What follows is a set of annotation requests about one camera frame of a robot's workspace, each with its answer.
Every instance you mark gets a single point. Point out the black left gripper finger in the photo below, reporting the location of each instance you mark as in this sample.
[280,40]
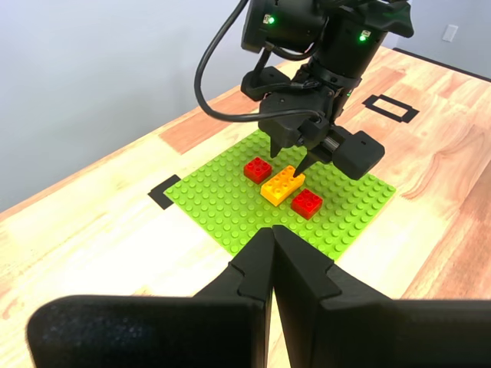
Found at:
[153,333]
[364,333]

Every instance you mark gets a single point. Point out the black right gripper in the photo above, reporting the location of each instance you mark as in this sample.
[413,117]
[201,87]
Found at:
[295,105]

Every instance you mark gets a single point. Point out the yellow rectangular toy brick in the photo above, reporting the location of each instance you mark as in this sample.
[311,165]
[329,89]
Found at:
[280,188]

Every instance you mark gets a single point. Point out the red square toy brick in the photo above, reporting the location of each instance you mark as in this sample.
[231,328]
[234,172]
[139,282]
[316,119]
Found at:
[257,171]
[307,204]

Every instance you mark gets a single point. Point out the green studded baseplate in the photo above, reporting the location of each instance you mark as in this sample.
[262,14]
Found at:
[215,207]

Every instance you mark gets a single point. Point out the black tape rectangle outline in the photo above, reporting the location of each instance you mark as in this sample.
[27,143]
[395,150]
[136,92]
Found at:
[408,115]

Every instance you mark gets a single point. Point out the black tape corner mark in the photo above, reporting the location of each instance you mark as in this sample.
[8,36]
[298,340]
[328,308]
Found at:
[157,195]

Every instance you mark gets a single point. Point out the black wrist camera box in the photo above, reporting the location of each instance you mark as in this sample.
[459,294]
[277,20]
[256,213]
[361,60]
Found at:
[314,132]

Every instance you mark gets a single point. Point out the dark wall baseboard strip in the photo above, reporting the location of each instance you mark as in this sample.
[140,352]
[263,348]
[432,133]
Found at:
[441,64]

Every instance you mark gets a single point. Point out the white wall outlet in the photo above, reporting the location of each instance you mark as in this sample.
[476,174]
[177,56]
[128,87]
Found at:
[450,33]

